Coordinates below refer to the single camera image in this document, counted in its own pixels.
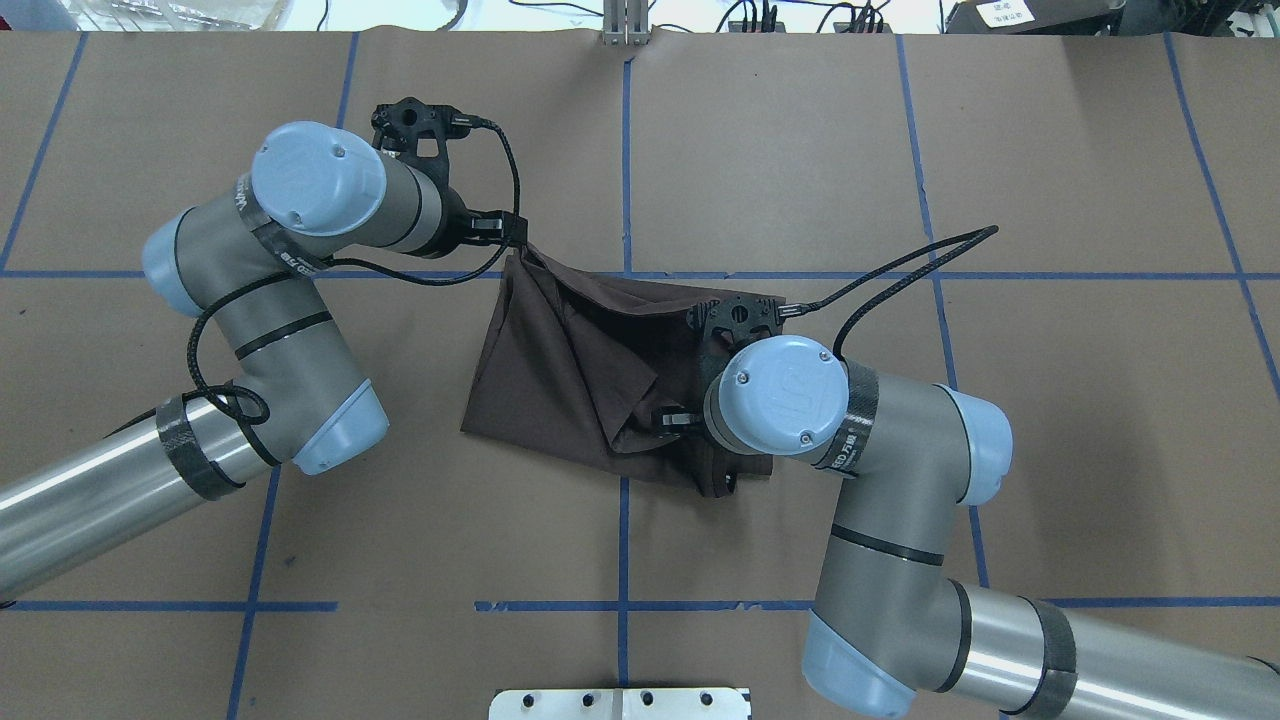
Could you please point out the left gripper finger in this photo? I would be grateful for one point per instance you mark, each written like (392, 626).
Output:
(495, 228)

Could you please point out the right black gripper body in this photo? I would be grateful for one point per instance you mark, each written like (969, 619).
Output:
(680, 418)

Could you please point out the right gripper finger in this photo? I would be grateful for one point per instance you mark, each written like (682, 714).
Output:
(679, 421)

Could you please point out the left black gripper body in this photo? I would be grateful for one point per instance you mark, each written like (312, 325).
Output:
(457, 217)

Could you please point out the dark brown t-shirt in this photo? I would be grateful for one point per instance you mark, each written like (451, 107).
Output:
(574, 365)

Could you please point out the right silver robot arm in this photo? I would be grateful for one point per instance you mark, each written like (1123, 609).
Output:
(886, 623)

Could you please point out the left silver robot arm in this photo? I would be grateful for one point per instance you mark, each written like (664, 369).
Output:
(273, 380)

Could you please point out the clear plastic bag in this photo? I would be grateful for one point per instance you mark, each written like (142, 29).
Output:
(178, 16)

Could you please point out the brown paper table cover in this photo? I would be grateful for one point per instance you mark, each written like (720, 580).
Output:
(1081, 231)

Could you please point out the black box with label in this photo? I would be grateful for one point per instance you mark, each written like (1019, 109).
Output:
(1046, 18)

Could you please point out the aluminium camera post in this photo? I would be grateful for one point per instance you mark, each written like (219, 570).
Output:
(626, 23)

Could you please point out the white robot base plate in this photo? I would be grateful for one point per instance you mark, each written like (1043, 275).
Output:
(623, 703)

